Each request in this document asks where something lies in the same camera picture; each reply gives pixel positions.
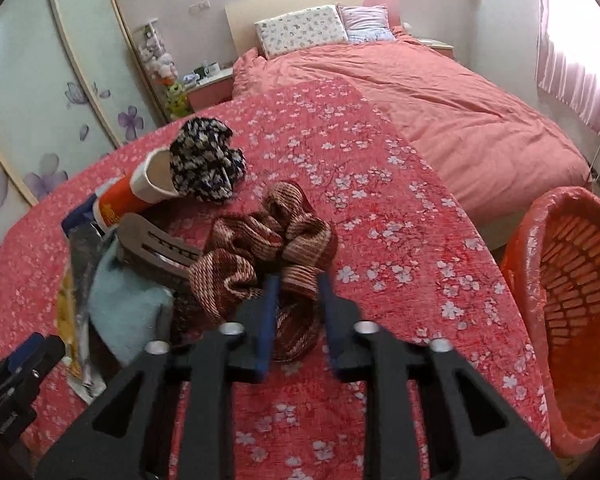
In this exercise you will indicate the beige headboard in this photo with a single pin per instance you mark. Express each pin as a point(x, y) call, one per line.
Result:
point(240, 25)

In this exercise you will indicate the pink striped pillow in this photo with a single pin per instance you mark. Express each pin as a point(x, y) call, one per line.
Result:
point(365, 22)

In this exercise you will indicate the orange plastic basket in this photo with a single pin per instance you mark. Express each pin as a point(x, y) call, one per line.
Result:
point(540, 240)

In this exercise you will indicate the light blue cloth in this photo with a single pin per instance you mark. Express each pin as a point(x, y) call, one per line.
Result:
point(120, 305)

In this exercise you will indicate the white floral pillow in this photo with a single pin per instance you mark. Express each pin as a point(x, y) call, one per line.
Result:
point(300, 30)

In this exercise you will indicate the yellow packet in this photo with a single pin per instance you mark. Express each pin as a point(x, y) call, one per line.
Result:
point(66, 310)

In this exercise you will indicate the grey foil packet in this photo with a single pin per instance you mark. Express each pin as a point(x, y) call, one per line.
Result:
point(82, 260)

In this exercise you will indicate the green plush toy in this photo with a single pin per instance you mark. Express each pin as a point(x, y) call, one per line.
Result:
point(176, 100)

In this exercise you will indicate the blue packet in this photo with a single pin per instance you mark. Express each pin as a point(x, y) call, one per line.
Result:
point(82, 215)

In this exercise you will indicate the white plush toy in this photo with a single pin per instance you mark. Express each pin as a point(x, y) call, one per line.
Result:
point(157, 60)

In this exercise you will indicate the wall socket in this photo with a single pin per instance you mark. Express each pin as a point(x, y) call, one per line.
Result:
point(198, 6)

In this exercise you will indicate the brown striped cloth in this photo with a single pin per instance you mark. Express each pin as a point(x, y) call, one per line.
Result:
point(240, 245)

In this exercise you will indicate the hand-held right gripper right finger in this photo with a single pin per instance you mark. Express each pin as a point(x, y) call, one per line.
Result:
point(330, 320)

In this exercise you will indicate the pink curtain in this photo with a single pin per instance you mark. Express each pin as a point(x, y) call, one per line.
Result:
point(575, 50)

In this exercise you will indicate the red floral table cover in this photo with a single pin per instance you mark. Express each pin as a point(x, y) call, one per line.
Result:
point(380, 235)

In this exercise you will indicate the black floral cloth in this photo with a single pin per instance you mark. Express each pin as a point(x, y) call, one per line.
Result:
point(200, 160)

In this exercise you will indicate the white mug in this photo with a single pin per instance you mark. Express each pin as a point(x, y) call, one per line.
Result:
point(211, 69)

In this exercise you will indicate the brown hair claw clip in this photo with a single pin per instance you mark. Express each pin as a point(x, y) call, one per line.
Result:
point(140, 240)

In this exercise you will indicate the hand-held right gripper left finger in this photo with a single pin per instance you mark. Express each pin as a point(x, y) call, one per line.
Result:
point(267, 320)

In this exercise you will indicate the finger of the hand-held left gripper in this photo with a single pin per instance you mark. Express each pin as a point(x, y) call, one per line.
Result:
point(35, 355)

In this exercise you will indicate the orange white tube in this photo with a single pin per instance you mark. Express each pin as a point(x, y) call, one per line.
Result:
point(125, 195)

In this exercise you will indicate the wardrobe with floral doors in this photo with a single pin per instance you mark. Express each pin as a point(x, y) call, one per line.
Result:
point(25, 85)

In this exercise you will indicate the bed with salmon duvet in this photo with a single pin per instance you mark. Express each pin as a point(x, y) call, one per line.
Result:
point(430, 110)

